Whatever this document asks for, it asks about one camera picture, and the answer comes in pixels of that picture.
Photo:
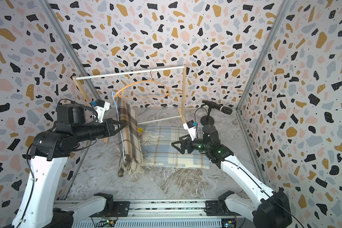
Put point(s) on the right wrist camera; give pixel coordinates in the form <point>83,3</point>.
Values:
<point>191,127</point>

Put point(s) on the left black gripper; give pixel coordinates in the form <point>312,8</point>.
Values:
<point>109,124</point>

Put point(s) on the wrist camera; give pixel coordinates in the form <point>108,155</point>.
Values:
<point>191,127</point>
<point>101,107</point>

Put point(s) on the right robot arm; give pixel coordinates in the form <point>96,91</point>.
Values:
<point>245,185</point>

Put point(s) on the light blue wire hanger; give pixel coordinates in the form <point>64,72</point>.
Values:
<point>119,125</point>

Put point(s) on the blue plaid fringed scarf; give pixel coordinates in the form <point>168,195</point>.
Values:
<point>157,149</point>

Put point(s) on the brown plaid fringed scarf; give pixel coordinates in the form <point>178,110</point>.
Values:
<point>131,161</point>

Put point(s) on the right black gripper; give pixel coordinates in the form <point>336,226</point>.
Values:
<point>189,142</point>

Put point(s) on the wooden clothes hanger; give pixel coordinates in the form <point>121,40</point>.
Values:
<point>140,88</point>

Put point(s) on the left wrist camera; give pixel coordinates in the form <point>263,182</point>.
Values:
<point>101,107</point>

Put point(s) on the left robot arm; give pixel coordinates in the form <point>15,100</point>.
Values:
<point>46,159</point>

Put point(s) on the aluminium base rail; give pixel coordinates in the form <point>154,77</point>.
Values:
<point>105,212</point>

